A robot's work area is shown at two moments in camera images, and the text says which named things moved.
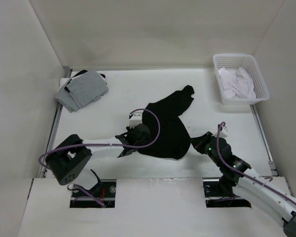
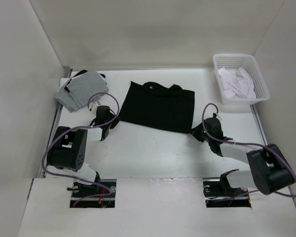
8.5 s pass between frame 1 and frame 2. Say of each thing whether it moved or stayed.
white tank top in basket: stayed
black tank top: moved
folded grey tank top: stayed
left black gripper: moved
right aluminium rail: stayed
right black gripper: moved
